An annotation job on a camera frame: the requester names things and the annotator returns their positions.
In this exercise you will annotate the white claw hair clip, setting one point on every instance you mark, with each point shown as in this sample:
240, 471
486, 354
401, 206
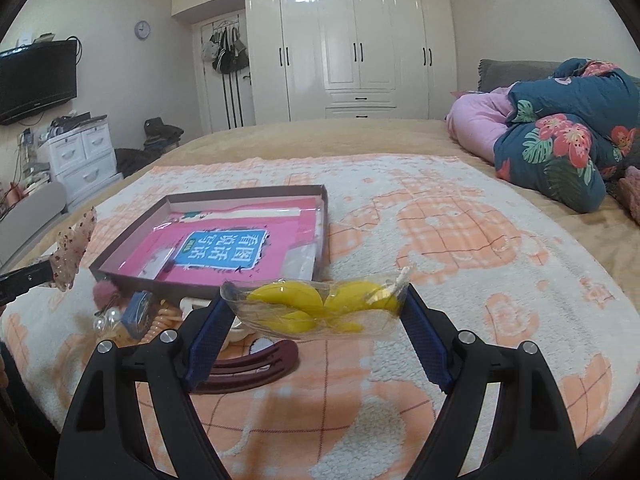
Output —
192, 304

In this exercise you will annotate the beige lace hair bow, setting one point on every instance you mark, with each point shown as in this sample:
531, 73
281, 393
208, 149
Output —
75, 250

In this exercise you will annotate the dark brown clothes heap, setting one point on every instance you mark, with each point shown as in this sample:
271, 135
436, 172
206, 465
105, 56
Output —
135, 160

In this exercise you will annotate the pink knitted cloth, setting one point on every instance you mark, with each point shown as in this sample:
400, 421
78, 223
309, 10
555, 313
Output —
629, 192

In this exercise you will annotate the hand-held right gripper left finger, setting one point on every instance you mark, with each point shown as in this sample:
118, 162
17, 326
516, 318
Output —
206, 342

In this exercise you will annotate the orange and white printed blanket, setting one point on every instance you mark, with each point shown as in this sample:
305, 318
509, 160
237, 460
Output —
450, 260

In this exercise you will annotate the dark red hair clip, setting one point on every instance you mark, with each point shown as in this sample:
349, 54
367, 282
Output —
270, 365

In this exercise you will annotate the pink book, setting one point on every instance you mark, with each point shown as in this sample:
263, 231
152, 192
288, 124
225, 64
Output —
220, 250

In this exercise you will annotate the grey chair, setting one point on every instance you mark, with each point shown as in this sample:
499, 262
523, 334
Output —
30, 215

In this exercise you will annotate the pearl hair clip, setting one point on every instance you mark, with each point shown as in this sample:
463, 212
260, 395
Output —
107, 321

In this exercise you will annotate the round wall clock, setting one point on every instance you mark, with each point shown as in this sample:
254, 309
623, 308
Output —
142, 29

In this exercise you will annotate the tan bed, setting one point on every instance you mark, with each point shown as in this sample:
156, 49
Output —
350, 137

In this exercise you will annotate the white wardrobe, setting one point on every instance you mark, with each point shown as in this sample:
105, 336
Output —
350, 45

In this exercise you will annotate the pink garment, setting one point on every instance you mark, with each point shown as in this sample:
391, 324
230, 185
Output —
475, 120

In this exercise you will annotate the hanging bags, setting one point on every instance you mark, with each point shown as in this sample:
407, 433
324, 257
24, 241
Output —
227, 52

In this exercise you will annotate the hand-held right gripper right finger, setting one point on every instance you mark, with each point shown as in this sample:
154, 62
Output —
425, 342

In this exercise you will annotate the folded dark clothes pile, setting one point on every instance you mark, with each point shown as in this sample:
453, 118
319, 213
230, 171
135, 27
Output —
162, 135

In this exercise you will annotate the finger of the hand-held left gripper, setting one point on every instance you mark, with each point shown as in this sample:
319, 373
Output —
22, 282

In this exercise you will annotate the clear bag of yellow clips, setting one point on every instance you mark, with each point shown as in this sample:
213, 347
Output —
300, 307

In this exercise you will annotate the blue floral garment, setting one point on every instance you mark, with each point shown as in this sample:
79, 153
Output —
555, 145

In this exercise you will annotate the black television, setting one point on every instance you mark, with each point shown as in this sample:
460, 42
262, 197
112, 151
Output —
35, 80

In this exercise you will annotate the blue fabric hair clip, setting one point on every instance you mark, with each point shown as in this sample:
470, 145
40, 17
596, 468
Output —
137, 312

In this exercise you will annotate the brown cardboard box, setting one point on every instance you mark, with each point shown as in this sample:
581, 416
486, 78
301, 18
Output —
210, 195

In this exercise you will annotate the white door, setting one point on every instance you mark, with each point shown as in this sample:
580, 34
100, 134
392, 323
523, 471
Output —
220, 100

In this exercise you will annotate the white drawer cabinet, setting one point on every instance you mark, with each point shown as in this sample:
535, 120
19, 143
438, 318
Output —
82, 160

